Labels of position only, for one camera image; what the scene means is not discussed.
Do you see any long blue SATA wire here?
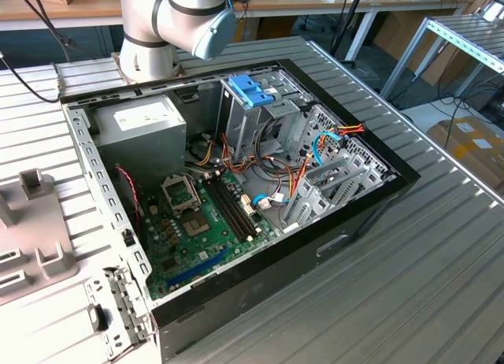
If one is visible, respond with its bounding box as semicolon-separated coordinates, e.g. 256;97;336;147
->
312;130;343;169

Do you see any black cable with silver plug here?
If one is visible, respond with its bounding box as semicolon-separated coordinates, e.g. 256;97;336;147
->
0;50;64;104

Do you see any green motherboard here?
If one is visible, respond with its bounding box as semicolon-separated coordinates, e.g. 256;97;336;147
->
143;169;283;302

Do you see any black tripod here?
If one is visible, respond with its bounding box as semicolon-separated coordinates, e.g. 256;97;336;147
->
330;0;369;64

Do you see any metal disk bay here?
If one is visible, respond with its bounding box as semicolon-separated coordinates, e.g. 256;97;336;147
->
281;149;397;234

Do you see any metal optical drive cage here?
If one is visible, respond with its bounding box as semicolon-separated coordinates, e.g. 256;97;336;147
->
215;69;312;164

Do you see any open black PC case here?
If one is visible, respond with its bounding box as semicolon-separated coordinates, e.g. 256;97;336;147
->
58;58;421;364

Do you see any thin black cable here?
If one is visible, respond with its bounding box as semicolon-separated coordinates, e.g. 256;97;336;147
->
8;0;76;62

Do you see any aluminium slat table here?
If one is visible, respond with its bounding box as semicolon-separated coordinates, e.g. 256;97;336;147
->
380;15;504;101

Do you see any large brown cardboard sheet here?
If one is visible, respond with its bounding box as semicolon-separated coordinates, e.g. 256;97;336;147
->
372;13;476;87

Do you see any yellow orange wire bundle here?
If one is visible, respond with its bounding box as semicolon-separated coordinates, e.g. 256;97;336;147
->
195;137;217;167

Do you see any grey power supply unit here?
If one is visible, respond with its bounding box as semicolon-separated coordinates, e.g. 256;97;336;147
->
91;94;188;190

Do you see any blue plastic drive latch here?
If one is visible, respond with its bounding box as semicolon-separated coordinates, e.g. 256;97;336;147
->
227;75;276;109

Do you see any labelled cardboard box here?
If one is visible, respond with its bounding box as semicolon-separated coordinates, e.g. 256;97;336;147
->
427;117;504;191

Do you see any grey parts rack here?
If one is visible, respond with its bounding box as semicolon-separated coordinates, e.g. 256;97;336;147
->
0;168;79;306

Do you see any black RAM slot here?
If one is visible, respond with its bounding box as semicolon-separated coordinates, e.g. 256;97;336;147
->
208;173;256;240
213;171;261;236
203;174;252;243
218;169;265;233

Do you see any metal socket cover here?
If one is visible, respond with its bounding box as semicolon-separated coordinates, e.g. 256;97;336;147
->
160;173;201;218

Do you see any red black fan wire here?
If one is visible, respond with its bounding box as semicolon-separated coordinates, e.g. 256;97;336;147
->
115;165;142;223

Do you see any blue expansion slot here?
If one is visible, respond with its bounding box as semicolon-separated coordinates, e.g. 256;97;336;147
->
165;248;229;291

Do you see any blue wire with white plug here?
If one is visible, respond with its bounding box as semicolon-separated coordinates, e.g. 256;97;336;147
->
251;193;285;212

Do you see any orange black wire bundle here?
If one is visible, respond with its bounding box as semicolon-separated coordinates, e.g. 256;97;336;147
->
220;133;295;184

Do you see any CPU socket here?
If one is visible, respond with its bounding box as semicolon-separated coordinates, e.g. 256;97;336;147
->
179;209;212;240

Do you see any orange red power wire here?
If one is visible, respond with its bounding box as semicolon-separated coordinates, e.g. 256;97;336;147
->
289;122;366;202

